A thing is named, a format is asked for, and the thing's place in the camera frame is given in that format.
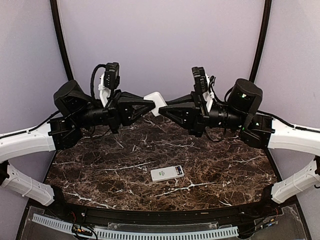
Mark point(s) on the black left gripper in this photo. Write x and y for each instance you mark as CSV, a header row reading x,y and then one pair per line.
x,y
119,109

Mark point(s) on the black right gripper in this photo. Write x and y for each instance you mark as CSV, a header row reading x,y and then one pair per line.
x,y
194,115

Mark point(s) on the white battery cover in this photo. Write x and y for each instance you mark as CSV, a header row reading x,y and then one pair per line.
x,y
158,100

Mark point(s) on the white remote control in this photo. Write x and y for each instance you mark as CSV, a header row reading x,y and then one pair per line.
x,y
166,173

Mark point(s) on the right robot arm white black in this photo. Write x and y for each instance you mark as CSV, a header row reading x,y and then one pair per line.
x,y
256,129

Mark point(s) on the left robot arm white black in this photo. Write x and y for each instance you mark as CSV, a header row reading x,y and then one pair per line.
x,y
78,111

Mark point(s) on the small circuit board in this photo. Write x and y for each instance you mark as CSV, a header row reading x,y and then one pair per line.
x,y
81,230

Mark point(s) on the black front frame rail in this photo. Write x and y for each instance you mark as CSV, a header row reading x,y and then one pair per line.
x,y
239,215

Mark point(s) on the white slotted cable duct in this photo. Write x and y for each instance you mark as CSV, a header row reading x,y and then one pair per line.
x,y
121,231

